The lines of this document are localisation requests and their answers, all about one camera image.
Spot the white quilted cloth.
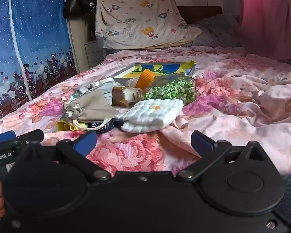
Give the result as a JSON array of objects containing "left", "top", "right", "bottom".
[{"left": 116, "top": 99, "right": 184, "bottom": 133}]

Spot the grey drawstring pouch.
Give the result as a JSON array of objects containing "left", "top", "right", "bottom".
[{"left": 63, "top": 91, "right": 122, "bottom": 133}]

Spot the navy striped sock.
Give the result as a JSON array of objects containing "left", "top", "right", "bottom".
[{"left": 86, "top": 119, "right": 123, "bottom": 133}]

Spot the colourful printed box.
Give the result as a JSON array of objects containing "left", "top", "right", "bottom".
[{"left": 113, "top": 61, "right": 197, "bottom": 85}]

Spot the yellow cloth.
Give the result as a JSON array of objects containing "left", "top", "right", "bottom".
[{"left": 57, "top": 120, "right": 88, "bottom": 131}]

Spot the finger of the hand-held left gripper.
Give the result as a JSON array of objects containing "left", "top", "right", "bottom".
[
  {"left": 0, "top": 130, "right": 16, "bottom": 144},
  {"left": 5, "top": 129, "right": 44, "bottom": 148}
]

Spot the pink curtain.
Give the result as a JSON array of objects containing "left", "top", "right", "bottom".
[{"left": 235, "top": 0, "right": 291, "bottom": 61}]

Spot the blue printed fabric wardrobe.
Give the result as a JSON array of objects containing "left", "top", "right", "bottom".
[{"left": 0, "top": 0, "right": 77, "bottom": 122}]

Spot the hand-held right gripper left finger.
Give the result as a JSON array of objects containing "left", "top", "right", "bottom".
[{"left": 24, "top": 131, "right": 112, "bottom": 181}]

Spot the beige wooden panel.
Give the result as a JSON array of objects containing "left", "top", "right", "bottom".
[{"left": 67, "top": 17, "right": 95, "bottom": 73}]

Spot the black handbag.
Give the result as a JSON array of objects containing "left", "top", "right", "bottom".
[{"left": 63, "top": 0, "right": 82, "bottom": 18}]

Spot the white cabinet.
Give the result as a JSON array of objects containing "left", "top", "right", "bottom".
[{"left": 84, "top": 40, "right": 105, "bottom": 70}]

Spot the cartoon print pillow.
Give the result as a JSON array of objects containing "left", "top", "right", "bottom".
[{"left": 81, "top": 0, "right": 204, "bottom": 50}]

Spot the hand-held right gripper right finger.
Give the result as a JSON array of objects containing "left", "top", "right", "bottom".
[{"left": 176, "top": 130, "right": 269, "bottom": 182}]

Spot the grey crumpled bedding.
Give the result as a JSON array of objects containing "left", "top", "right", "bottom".
[{"left": 187, "top": 13, "right": 243, "bottom": 48}]

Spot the black printed bag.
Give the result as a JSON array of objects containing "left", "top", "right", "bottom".
[{"left": 74, "top": 0, "right": 97, "bottom": 15}]

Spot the dark wooden headboard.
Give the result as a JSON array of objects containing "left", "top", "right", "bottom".
[{"left": 176, "top": 5, "right": 223, "bottom": 25}]

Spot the pink floral blanket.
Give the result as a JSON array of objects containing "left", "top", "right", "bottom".
[{"left": 0, "top": 46, "right": 291, "bottom": 177}]

